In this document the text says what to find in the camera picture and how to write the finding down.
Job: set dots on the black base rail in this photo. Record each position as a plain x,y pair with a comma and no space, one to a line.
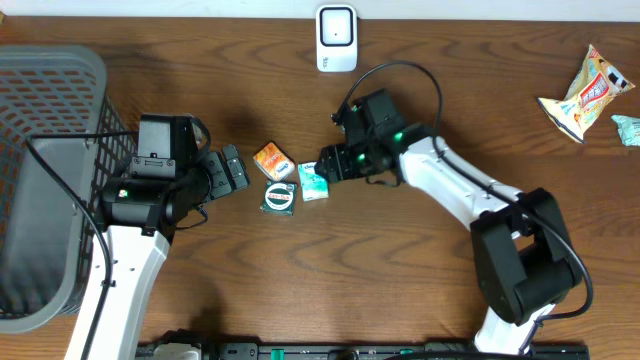
253,351

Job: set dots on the teal small carton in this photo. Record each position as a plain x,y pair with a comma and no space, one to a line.
314,186

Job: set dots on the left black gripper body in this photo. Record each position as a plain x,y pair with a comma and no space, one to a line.
222,178

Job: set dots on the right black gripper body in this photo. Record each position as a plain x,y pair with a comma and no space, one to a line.
347,162

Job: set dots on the yellow snack bag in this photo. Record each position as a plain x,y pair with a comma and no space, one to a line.
595,85

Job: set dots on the orange small carton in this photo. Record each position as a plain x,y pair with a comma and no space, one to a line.
273,162

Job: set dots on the white barcode scanner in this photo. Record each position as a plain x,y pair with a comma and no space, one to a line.
336,38

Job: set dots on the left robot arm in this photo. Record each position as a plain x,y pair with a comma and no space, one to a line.
139,210

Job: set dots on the grey plastic shopping basket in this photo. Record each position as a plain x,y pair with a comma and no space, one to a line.
57,93

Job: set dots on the mint green pack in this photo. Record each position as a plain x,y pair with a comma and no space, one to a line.
628,129

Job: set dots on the round tape roll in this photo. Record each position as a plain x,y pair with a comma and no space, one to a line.
279,198

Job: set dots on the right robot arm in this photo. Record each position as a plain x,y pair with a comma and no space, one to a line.
524,261

